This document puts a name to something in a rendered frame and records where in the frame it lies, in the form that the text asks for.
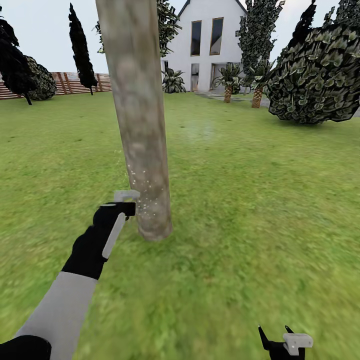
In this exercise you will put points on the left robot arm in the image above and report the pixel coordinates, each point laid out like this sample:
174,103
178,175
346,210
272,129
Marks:
53,329

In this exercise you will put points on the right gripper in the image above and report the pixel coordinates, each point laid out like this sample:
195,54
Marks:
277,350

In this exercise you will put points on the fixed window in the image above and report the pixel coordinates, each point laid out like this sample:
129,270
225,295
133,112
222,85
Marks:
194,77

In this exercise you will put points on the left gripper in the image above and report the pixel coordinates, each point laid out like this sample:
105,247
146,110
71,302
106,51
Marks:
129,208

